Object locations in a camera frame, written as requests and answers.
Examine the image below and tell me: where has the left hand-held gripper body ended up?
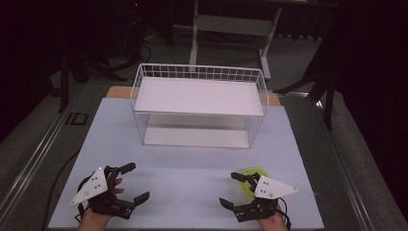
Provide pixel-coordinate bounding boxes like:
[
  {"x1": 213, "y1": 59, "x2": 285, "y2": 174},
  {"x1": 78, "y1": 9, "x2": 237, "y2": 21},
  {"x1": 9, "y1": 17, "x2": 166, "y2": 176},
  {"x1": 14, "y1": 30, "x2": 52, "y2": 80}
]
[{"x1": 69, "y1": 165, "x2": 136, "y2": 220}]

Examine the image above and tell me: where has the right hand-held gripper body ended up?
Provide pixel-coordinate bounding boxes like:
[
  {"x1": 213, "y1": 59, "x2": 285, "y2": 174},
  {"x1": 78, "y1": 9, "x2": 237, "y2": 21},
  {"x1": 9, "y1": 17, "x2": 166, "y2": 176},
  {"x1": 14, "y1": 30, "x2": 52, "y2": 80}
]
[{"x1": 233, "y1": 171, "x2": 299, "y2": 223}]

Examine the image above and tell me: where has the lime green round plate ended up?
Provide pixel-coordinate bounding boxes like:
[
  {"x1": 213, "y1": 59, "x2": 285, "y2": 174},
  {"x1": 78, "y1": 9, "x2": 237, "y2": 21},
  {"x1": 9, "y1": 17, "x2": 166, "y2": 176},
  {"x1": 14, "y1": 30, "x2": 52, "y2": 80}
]
[{"x1": 240, "y1": 167, "x2": 271, "y2": 200}]

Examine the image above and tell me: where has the white two-tier wire shelf rack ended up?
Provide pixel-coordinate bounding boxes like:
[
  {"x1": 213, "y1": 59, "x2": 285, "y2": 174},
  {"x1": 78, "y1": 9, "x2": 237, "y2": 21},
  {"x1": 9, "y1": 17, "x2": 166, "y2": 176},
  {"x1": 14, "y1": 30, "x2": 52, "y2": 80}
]
[{"x1": 130, "y1": 63, "x2": 269, "y2": 150}]

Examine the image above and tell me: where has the person's left hand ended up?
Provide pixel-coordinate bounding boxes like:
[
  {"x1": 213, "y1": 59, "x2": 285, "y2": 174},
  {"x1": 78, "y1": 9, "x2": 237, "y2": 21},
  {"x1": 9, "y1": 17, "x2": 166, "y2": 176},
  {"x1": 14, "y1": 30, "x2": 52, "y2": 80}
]
[{"x1": 76, "y1": 177, "x2": 126, "y2": 231}]

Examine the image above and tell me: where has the person's right hand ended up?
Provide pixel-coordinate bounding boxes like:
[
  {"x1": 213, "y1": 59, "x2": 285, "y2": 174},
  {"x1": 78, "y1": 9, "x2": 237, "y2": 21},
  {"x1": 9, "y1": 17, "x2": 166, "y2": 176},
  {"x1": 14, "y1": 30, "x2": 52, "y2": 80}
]
[{"x1": 255, "y1": 205, "x2": 290, "y2": 231}]

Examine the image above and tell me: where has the pale blue table mat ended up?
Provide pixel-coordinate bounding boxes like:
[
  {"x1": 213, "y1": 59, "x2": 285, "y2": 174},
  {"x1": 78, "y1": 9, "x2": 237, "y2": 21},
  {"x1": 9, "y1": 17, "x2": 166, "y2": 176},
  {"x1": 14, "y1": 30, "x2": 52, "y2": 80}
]
[{"x1": 47, "y1": 96, "x2": 325, "y2": 231}]

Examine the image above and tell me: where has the black metal stand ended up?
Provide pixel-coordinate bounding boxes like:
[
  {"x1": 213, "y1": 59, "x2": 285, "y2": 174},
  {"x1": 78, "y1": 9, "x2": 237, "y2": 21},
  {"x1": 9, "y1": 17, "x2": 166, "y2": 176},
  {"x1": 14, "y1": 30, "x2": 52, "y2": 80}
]
[{"x1": 273, "y1": 18, "x2": 342, "y2": 131}]

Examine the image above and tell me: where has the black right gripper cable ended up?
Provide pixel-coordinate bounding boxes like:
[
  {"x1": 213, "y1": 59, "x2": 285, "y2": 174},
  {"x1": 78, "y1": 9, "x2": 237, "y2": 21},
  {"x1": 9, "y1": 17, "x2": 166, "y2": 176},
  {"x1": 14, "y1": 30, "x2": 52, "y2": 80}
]
[{"x1": 277, "y1": 196, "x2": 293, "y2": 231}]

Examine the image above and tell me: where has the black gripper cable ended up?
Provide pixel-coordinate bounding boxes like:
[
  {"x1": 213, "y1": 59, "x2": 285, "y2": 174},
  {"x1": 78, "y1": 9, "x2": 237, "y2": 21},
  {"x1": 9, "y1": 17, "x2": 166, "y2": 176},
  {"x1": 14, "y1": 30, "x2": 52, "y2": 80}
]
[
  {"x1": 74, "y1": 174, "x2": 94, "y2": 223},
  {"x1": 277, "y1": 196, "x2": 293, "y2": 231}
]

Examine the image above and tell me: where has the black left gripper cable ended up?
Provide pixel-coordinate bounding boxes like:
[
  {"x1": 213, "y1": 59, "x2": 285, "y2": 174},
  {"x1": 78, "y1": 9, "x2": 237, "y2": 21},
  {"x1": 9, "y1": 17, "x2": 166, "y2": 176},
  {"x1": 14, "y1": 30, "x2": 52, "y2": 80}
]
[{"x1": 74, "y1": 174, "x2": 94, "y2": 223}]

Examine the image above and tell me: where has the thin black floor cable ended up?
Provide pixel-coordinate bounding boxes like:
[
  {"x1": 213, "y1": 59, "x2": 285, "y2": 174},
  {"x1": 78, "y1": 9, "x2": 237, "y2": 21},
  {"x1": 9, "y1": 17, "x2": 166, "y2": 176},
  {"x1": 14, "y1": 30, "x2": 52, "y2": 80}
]
[{"x1": 40, "y1": 148, "x2": 82, "y2": 231}]

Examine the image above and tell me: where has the aluminium floor rail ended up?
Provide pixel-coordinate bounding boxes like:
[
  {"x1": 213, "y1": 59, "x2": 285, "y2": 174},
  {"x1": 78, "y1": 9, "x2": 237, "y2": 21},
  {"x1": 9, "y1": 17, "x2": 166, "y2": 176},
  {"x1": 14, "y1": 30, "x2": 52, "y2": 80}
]
[
  {"x1": 0, "y1": 84, "x2": 87, "y2": 214},
  {"x1": 315, "y1": 98, "x2": 377, "y2": 231}
]

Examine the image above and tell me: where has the black floor cable bundle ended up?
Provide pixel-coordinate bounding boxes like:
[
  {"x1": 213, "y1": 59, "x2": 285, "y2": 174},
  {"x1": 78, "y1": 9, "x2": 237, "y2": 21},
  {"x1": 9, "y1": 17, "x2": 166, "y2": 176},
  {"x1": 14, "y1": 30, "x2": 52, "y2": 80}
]
[{"x1": 68, "y1": 39, "x2": 152, "y2": 83}]

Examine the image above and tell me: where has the white metal desk frame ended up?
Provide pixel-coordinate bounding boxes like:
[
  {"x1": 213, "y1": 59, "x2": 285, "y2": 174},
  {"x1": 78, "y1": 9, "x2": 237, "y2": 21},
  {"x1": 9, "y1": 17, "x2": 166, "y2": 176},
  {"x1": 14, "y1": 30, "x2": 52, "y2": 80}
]
[{"x1": 188, "y1": 0, "x2": 284, "y2": 82}]

